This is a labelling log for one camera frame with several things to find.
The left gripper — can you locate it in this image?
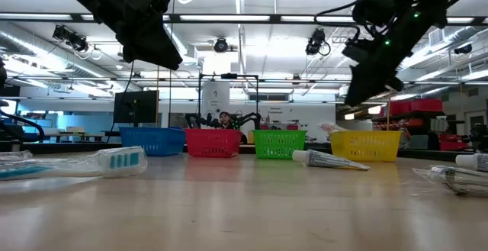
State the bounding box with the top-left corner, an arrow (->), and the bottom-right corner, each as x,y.
115,0 -> 185,72

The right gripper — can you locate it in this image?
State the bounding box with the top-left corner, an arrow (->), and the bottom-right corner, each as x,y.
342,0 -> 432,108

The red toothbrush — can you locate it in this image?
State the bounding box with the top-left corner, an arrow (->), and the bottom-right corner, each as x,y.
318,121 -> 346,134

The yellow plastic basket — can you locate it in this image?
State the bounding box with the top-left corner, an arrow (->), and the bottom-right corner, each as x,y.
329,130 -> 403,163

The small white toothpaste tube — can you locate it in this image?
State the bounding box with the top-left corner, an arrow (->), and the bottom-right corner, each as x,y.
291,149 -> 371,172
454,153 -> 488,173

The blue toothbrush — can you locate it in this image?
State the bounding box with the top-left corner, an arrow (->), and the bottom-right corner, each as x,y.
0,146 -> 149,182

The red storage bin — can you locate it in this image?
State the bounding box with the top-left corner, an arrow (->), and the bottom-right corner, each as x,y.
409,98 -> 444,113
388,100 -> 412,116

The black storage shelf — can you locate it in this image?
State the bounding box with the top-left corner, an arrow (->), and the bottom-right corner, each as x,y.
371,108 -> 466,151

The black monitor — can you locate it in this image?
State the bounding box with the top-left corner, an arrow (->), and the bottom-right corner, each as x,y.
113,89 -> 160,128

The ceiling light strip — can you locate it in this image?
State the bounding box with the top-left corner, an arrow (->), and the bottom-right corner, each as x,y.
178,14 -> 271,22
0,13 -> 73,21
280,15 -> 355,23

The blue plastic basket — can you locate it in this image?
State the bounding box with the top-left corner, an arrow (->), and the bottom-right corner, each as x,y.
118,126 -> 187,157

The person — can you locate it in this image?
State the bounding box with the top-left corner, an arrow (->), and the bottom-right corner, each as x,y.
217,111 -> 234,130

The red plastic basket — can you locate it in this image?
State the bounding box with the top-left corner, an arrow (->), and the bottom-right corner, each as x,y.
185,128 -> 243,159

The white background table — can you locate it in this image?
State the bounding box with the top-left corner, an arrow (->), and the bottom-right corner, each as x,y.
44,125 -> 115,143

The green plastic basket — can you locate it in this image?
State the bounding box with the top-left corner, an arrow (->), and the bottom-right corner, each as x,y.
252,129 -> 308,160

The black ceiling camera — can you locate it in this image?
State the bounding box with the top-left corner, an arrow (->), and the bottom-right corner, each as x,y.
304,28 -> 331,56
453,43 -> 474,56
213,37 -> 230,53
52,24 -> 89,53

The black background rig frame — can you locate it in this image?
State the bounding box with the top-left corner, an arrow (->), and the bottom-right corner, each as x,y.
197,72 -> 260,130

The silver ventilation duct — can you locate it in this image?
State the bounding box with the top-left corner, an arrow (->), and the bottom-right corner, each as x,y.
396,25 -> 488,77
0,21 -> 115,88

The black curved hose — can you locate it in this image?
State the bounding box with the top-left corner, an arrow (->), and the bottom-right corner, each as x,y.
0,108 -> 46,143

